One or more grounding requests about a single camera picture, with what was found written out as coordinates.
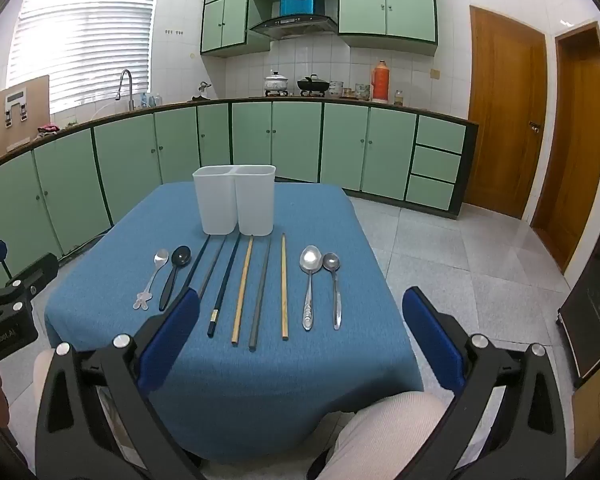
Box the large metal spoon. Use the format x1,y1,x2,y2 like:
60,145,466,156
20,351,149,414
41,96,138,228
300,245,323,332

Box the blue box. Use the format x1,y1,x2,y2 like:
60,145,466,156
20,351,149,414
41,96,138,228
280,0,325,17

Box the white window blinds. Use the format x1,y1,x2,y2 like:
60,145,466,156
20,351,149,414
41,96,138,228
7,0,161,116

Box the cardboard box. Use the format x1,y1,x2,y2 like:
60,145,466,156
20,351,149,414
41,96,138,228
571,360,600,461

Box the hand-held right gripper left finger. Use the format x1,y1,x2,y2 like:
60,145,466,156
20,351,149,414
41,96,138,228
34,287,208,480

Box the small silver spoon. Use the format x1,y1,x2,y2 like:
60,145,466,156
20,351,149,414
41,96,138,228
133,249,170,311

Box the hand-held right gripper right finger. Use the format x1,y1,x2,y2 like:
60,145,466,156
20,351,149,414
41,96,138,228
397,286,581,480

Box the brown wooden chopstick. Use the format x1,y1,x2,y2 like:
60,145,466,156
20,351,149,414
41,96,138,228
280,233,289,339

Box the wooden door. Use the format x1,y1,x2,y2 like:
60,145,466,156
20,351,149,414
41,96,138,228
467,5,549,221
530,21,600,276

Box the black plastic spoon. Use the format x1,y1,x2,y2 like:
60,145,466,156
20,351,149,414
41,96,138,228
158,246,192,312

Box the brown cardboard panel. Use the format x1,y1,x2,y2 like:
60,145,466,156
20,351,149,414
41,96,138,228
0,75,51,157

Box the blue tablecloth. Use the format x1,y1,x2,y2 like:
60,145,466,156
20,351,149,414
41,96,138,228
44,181,425,463

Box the black wok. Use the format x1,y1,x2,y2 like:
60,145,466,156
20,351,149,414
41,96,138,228
296,75,331,97

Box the person's leg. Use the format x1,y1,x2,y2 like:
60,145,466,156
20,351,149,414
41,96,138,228
33,349,57,401
316,391,456,480

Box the dark blue chopstick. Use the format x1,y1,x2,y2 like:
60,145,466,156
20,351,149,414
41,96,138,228
182,235,212,291
207,234,243,339

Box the metal kitchen faucet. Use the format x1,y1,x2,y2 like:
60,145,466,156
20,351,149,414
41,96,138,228
117,69,135,112

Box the black furniture panel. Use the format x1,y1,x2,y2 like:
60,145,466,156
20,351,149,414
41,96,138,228
556,199,600,387

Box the dark range hood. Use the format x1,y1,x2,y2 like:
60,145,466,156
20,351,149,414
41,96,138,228
249,14,339,41

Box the small metal spoon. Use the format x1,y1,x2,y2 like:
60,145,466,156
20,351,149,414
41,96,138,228
322,252,342,331

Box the orange thermos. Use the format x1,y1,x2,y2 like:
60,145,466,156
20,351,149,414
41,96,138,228
371,60,391,104

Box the white divided utensil holder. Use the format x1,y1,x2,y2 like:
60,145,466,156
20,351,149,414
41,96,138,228
192,164,277,237

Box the grey chopstick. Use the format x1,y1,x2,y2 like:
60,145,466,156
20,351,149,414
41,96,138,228
248,237,272,351
197,236,229,298

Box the white lidded pot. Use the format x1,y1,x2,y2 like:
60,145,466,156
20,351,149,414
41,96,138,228
264,71,289,97

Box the light wooden chopstick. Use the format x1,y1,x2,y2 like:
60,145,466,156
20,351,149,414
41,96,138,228
231,236,254,346

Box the person's right leg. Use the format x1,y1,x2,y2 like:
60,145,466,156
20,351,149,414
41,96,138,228
316,391,456,480

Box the green base kitchen cabinets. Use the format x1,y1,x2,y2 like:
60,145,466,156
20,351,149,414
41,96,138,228
0,96,479,281

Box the person's left leg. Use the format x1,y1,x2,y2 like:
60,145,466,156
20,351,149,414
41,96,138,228
33,349,57,401

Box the green wall cabinet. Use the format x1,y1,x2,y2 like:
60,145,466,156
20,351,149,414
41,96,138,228
201,0,272,58
338,0,439,58

